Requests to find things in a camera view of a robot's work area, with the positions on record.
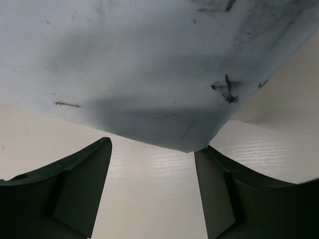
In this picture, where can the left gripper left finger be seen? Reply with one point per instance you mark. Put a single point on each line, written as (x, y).
(59, 200)

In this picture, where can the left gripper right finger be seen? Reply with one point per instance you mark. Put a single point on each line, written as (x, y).
(240, 203)

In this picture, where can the light blue pillowcase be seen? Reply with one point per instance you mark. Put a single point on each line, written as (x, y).
(169, 73)

